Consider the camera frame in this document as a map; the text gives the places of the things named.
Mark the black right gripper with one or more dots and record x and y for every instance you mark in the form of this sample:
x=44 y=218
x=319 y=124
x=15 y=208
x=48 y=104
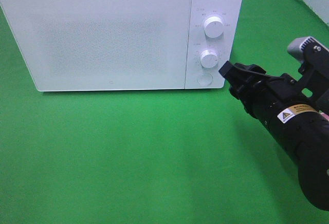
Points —
x=274 y=101

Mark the round white door button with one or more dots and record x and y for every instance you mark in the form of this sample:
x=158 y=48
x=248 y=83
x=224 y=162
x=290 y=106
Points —
x=205 y=79

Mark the pink round plate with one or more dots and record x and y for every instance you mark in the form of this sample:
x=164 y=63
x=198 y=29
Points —
x=325 y=115

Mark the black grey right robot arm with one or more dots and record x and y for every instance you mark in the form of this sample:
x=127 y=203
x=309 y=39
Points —
x=309 y=151

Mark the lower white round knob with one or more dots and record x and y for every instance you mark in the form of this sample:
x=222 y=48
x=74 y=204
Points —
x=209 y=58

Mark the white round knob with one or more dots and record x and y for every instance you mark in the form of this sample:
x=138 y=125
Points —
x=209 y=58
x=213 y=27

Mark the upper white round knob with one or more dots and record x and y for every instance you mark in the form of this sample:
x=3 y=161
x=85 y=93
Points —
x=213 y=27

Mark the green table cloth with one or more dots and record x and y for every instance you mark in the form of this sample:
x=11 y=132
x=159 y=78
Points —
x=141 y=156

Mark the white microwave oven body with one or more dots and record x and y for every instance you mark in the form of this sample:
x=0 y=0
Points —
x=213 y=0

